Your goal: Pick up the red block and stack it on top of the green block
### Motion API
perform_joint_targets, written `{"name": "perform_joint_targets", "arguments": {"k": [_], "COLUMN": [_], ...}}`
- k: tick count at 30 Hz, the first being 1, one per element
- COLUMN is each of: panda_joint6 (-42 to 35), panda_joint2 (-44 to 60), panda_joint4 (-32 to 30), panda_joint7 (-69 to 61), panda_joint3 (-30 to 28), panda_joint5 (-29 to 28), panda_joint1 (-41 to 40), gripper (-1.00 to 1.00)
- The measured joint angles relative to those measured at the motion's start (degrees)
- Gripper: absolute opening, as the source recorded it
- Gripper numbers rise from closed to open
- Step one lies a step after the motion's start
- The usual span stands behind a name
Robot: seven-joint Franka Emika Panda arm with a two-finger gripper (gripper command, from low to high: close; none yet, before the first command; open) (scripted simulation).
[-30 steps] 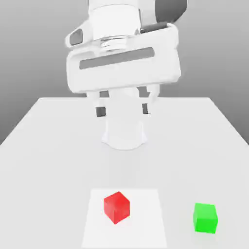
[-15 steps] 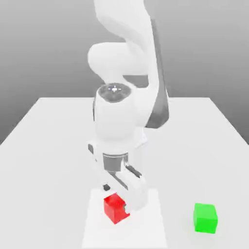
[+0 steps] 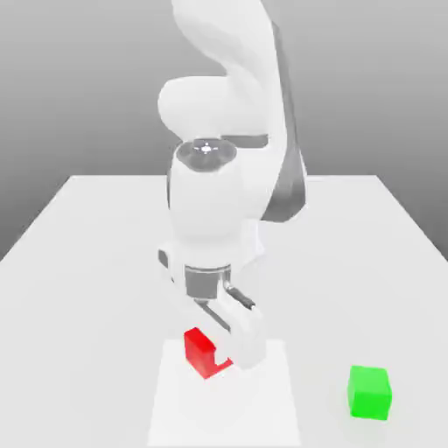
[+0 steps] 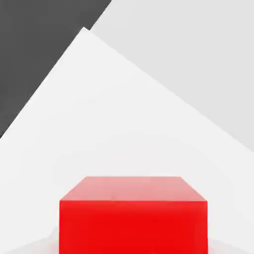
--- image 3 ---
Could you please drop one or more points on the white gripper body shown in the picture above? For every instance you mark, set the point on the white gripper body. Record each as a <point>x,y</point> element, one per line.
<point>248,337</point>

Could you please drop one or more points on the small red cube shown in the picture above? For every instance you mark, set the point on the small red cube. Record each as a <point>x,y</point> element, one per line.
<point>198,350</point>

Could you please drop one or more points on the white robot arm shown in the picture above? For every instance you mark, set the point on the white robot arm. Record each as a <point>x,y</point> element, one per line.
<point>210,210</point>

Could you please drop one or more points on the small green cube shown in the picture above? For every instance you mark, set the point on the small green cube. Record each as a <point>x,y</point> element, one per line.
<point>369,393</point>

